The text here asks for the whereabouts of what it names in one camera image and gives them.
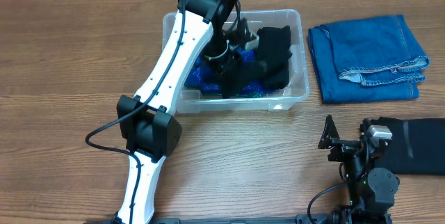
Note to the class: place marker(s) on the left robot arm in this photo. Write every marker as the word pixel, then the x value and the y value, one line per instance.
pixel 147 120

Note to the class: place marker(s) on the black garment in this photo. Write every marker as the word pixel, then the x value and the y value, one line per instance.
pixel 416 148

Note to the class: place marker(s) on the black cloth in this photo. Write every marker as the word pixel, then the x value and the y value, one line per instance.
pixel 274 52
pixel 234 80

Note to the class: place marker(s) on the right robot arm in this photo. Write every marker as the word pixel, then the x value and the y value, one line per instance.
pixel 371 189

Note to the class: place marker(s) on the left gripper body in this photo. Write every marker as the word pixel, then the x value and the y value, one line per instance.
pixel 233 62

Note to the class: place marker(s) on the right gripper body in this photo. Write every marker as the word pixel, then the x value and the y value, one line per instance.
pixel 342 153

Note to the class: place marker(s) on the blue sequin fabric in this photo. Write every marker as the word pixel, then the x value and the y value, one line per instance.
pixel 203 79

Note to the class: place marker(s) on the blue denim jeans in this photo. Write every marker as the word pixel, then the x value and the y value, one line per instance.
pixel 367 60

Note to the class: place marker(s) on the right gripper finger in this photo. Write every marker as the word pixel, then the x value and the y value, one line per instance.
pixel 330 134
pixel 364 126

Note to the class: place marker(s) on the clear plastic storage bin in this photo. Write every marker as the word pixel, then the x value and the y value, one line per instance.
pixel 297 90

